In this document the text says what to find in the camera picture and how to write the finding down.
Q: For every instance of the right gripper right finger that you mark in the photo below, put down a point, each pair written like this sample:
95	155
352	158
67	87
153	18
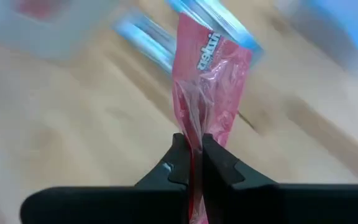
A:
275	205

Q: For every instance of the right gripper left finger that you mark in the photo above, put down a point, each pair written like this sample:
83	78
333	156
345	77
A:
110	205

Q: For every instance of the pink translucent Twizzlers packet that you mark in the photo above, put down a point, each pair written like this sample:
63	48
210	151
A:
210	77

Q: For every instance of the silver blue Hershey's bar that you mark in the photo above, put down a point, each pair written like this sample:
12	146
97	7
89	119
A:
228	28
145	40

